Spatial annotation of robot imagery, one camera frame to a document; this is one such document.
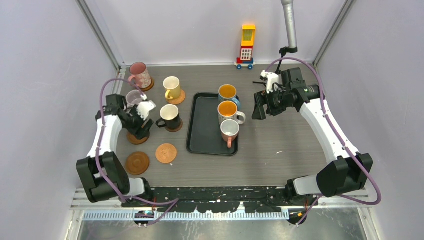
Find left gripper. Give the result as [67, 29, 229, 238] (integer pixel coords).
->
[124, 105, 154, 140]

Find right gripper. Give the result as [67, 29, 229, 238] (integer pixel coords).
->
[252, 86, 294, 120]

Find lilac ribbed mug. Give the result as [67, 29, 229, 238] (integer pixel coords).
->
[125, 89, 144, 108]

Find black white-inside mug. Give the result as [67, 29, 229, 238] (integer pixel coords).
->
[155, 104, 182, 129]

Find salmon pink mug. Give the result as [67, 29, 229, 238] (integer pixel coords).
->
[220, 119, 240, 149]

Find dusty pink mug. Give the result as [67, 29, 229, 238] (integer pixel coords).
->
[128, 62, 151, 88]

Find woven rattan coaster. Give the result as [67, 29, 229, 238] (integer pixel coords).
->
[166, 90, 186, 105]
[155, 143, 178, 164]

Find dark walnut round coaster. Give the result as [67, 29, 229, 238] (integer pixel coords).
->
[165, 121, 184, 133]

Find yellow mug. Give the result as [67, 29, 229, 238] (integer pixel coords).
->
[163, 76, 182, 100]

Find black plastic tray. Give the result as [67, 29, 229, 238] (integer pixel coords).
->
[186, 92, 239, 156]

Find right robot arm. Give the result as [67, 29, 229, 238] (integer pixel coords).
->
[252, 68, 373, 205]

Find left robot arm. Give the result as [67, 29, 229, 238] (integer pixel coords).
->
[76, 94, 156, 207]

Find brown wooden saucer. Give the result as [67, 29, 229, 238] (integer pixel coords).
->
[126, 132, 150, 145]
[125, 151, 150, 176]
[138, 78, 155, 92]

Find blue orange-inside mug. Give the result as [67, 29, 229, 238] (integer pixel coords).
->
[218, 84, 241, 108]

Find white floral orange-inside mug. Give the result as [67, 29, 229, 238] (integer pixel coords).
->
[217, 100, 246, 125]

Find brown wooden saucer far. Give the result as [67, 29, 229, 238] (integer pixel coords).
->
[138, 78, 155, 92]

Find colourful toy block tower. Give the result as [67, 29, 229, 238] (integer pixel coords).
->
[234, 24, 256, 70]

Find brown wooden saucer near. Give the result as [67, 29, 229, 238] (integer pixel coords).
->
[125, 151, 150, 176]

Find black tripod stand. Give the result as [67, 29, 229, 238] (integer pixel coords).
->
[253, 46, 298, 88]

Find grey metal pole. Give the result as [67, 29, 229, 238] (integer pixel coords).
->
[281, 0, 298, 49]

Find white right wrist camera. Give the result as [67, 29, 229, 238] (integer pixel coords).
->
[260, 70, 280, 94]

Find aluminium rail frame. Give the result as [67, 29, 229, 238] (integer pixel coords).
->
[71, 186, 366, 224]

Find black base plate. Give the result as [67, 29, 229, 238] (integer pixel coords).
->
[120, 186, 319, 215]

